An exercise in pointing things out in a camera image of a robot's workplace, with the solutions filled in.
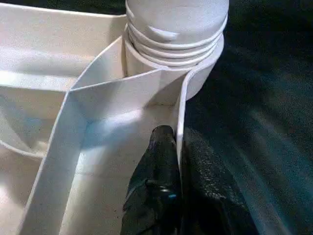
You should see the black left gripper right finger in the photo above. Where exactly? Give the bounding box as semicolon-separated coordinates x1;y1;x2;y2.
180;127;259;235

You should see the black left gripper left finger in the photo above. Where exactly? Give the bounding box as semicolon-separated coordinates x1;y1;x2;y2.
120;125;182;235

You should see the white plastic table top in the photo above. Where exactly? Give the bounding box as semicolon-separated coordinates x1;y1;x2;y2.
0;2;225;235

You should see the white plastic table leg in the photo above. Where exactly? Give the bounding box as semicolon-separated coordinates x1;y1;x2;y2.
125;0;229;67

